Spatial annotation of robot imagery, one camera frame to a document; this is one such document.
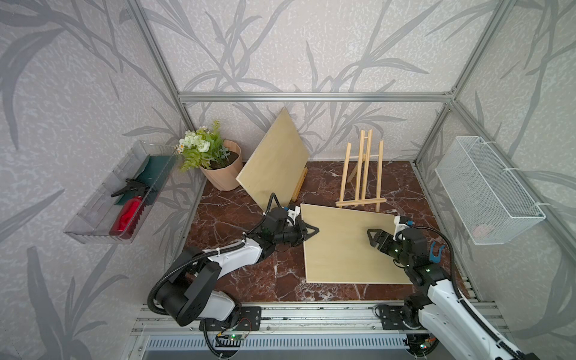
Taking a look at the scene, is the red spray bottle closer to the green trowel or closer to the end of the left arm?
the green trowel

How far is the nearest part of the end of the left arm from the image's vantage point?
683 millimetres

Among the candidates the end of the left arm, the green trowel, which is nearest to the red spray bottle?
the green trowel

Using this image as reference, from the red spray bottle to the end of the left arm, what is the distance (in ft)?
1.11

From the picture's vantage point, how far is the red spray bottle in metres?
0.56
